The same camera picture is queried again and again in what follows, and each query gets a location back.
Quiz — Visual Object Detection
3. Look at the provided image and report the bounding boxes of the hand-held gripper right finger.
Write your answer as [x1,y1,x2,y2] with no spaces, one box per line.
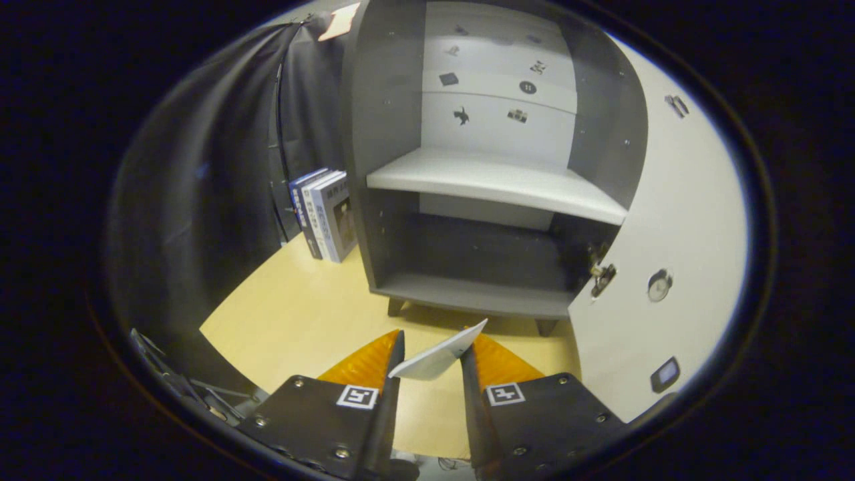
[460,326,629,481]

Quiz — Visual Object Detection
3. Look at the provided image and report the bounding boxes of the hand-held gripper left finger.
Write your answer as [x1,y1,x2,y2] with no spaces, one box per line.
[235,329,406,481]

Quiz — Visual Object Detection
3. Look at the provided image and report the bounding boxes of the blue white cosmetic tube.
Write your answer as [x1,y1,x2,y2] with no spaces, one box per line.
[389,319,488,381]

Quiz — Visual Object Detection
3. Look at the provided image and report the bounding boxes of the grey cover book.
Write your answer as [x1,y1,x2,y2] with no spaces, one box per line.
[311,174,359,264]

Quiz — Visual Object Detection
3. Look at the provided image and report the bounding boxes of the white spine book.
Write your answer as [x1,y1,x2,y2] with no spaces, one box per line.
[301,170,345,261]

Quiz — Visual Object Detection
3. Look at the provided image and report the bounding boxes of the dark blue book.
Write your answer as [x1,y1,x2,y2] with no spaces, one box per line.
[289,167,329,260]

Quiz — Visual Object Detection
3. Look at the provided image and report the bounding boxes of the white cabinet shelf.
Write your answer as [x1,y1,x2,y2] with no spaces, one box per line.
[366,147,629,226]

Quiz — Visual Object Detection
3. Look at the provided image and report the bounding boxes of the dark grey cabinet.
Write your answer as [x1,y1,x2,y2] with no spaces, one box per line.
[341,0,649,338]

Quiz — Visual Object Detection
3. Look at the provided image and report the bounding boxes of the dark metal frame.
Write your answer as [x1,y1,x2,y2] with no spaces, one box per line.
[130,327,268,428]

